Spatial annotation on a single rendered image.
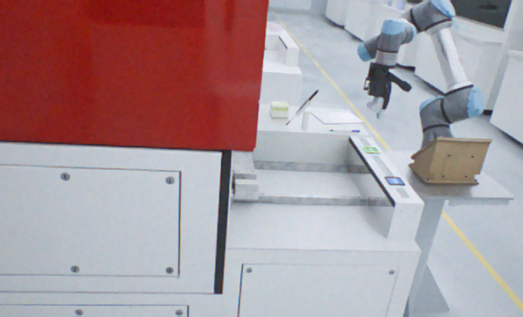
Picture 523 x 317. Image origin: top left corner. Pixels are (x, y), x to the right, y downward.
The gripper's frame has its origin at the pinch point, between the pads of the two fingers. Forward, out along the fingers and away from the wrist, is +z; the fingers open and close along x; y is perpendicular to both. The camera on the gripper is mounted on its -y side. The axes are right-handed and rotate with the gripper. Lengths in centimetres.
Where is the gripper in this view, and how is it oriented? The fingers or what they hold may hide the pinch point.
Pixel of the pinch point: (379, 115)
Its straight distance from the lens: 177.8
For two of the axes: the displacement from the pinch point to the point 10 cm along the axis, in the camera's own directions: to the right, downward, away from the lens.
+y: -9.9, -0.4, -1.2
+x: 0.9, 4.2, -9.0
